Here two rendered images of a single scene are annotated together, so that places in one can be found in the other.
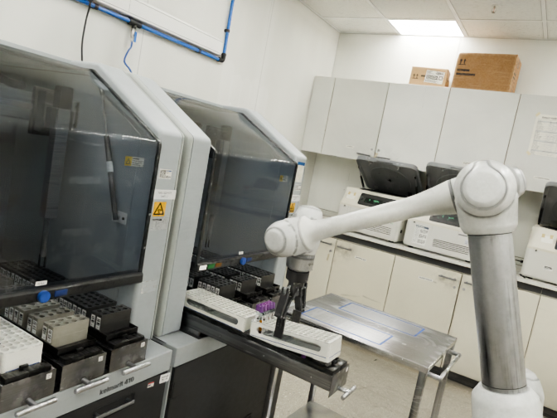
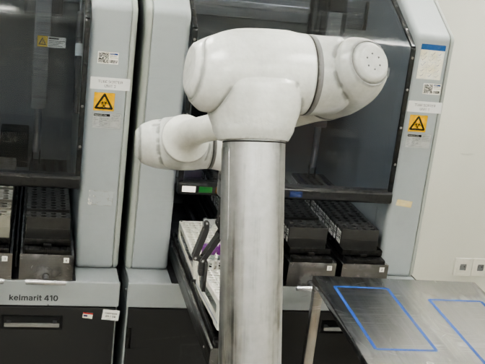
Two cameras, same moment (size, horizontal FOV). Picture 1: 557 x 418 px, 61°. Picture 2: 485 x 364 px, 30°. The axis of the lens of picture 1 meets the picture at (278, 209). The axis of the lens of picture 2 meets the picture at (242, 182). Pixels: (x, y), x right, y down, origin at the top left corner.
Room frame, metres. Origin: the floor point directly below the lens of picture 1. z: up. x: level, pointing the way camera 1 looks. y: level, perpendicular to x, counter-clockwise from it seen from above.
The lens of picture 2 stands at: (0.17, -1.52, 1.67)
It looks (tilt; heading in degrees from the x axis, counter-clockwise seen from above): 16 degrees down; 46
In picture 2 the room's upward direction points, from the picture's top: 7 degrees clockwise
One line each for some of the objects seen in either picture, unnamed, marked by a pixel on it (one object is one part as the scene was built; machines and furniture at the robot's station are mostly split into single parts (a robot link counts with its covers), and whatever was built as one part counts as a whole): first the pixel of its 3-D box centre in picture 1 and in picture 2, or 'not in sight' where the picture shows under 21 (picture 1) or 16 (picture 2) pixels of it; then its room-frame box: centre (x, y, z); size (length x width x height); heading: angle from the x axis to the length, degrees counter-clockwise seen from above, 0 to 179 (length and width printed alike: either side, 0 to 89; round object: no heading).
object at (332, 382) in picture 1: (257, 341); (213, 297); (1.57, -0.01, 0.78); 0.73 x 0.14 x 0.09; 60
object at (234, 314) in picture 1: (219, 309); (204, 250); (1.66, 0.14, 0.83); 0.30 x 0.10 x 0.06; 60
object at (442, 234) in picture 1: (454, 210); not in sight; (3.78, -1.39, 1.24); 0.62 x 0.56 x 0.69; 150
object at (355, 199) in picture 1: (385, 197); not in sight; (4.07, -0.89, 1.22); 0.62 x 0.56 x 0.64; 148
